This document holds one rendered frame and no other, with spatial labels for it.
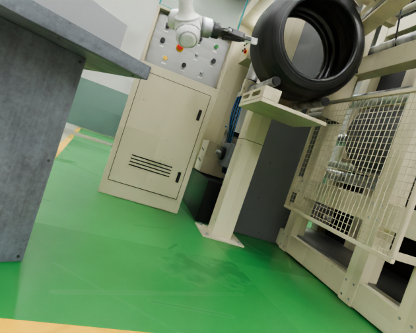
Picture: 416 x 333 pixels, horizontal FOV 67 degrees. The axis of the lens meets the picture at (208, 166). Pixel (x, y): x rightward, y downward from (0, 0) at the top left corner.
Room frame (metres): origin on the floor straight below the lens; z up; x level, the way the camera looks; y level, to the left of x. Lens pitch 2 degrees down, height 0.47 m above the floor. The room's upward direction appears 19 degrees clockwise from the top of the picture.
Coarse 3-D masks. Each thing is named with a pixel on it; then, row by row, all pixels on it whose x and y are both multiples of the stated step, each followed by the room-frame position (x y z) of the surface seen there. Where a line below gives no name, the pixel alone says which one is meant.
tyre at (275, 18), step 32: (288, 0) 1.52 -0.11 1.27; (320, 0) 1.72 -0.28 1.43; (256, 32) 1.64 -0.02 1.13; (320, 32) 1.85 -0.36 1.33; (352, 32) 1.72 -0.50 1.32; (256, 64) 1.68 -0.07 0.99; (288, 64) 1.53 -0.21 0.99; (352, 64) 1.61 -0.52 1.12; (288, 96) 1.70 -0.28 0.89; (320, 96) 1.63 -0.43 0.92
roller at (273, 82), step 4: (268, 80) 1.58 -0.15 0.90; (272, 80) 1.53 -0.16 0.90; (276, 80) 1.53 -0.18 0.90; (280, 80) 1.54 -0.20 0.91; (256, 84) 1.77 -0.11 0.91; (260, 84) 1.68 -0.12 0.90; (264, 84) 1.63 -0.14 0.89; (268, 84) 1.58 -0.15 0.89; (272, 84) 1.54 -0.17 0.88; (276, 84) 1.53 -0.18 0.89; (252, 88) 1.80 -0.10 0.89; (256, 88) 1.74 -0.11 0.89
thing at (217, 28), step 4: (216, 24) 1.53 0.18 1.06; (220, 24) 1.54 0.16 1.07; (216, 28) 1.53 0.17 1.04; (220, 28) 1.53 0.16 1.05; (224, 28) 1.53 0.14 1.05; (212, 32) 1.54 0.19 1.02; (216, 32) 1.54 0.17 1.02; (220, 32) 1.55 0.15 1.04; (224, 32) 1.54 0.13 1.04; (212, 36) 1.55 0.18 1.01; (216, 36) 1.55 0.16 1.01; (220, 36) 1.61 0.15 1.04
